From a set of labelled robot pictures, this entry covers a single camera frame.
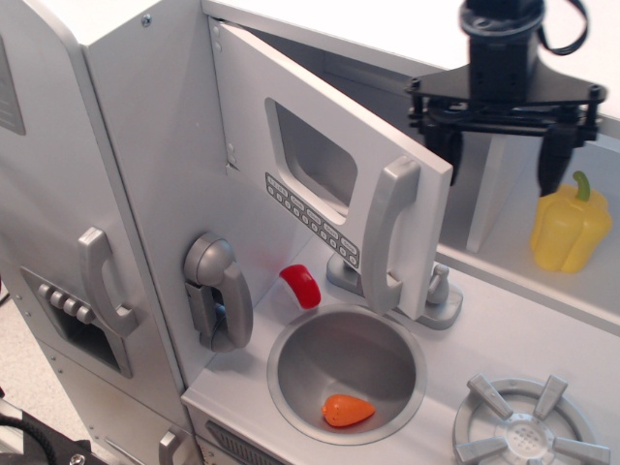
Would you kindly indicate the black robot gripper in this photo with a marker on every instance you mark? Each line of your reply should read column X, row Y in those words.
column 506, row 89

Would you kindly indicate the grey toy microwave door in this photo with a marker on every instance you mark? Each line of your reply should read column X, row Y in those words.
column 375, row 197

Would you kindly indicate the yellow toy bell pepper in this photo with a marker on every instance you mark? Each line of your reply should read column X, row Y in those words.
column 569, row 226

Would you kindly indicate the grey toy faucet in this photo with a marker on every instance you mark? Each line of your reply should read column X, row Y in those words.
column 443, row 301

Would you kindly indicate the red toy pepper slice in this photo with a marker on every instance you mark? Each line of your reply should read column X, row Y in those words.
column 302, row 286

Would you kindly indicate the round grey toy sink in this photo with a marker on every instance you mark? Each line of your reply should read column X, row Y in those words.
column 346, row 349

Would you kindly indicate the grey toy stove burner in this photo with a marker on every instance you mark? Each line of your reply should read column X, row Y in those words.
column 519, row 421

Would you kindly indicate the orange toy carrot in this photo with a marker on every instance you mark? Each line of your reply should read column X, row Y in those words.
column 342, row 410

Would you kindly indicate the grey toy telephone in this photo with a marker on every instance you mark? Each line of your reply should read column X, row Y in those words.
column 219, row 297

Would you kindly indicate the grey toy oven vent panel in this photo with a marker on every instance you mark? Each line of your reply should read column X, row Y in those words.
column 238, row 448

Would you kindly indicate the grey toy fridge door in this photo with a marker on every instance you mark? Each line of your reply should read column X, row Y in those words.
column 65, row 217

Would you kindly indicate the grey toy ice dispenser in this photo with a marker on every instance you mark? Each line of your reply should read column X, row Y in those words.
column 75, row 322

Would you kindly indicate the black base with screw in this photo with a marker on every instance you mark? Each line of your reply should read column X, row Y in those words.
column 26, row 440

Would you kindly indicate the grey lower door handle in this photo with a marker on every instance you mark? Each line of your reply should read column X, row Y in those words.
column 175, row 447

